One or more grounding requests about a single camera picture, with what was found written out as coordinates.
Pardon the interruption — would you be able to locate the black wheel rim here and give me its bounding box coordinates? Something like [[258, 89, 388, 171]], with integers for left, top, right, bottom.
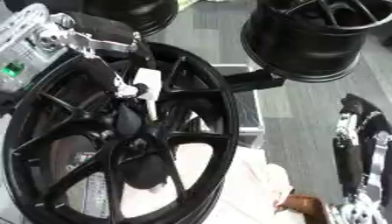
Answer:
[[239, 0, 392, 84], [80, 0, 181, 38]]

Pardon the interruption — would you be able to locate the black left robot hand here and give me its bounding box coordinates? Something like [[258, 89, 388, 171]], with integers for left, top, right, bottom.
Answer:
[[62, 11, 158, 138]]

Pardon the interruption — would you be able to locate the black spoked wheel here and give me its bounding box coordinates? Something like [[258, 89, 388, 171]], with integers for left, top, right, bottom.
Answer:
[[0, 42, 242, 224]]

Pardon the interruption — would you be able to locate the brown wooden object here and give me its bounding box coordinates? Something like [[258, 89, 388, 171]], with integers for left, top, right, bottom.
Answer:
[[276, 194, 331, 224]]

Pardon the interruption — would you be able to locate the black axle bar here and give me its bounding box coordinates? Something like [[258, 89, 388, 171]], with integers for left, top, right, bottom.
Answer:
[[221, 69, 288, 93]]

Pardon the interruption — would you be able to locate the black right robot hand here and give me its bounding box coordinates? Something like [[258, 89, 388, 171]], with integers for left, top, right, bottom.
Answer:
[[331, 93, 392, 203]]

